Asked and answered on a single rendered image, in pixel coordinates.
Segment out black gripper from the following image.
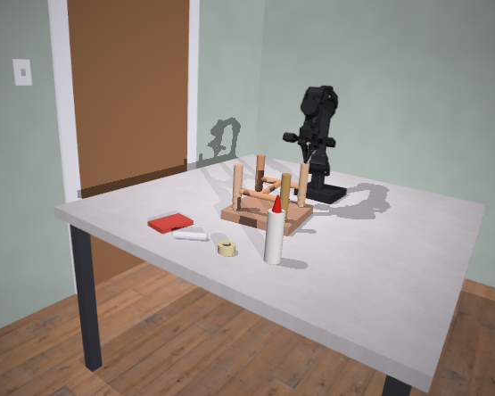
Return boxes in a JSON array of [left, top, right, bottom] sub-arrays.
[[283, 120, 335, 163]]

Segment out beige tape roll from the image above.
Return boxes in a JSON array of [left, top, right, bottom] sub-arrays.
[[218, 241, 235, 256]]

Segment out flat red rectangular block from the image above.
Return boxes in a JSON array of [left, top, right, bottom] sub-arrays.
[[148, 213, 194, 234]]

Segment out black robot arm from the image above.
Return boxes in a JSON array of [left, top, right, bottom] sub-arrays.
[[299, 86, 338, 190]]

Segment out brown wooden stool legs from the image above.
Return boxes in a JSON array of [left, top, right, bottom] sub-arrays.
[[232, 154, 309, 222]]

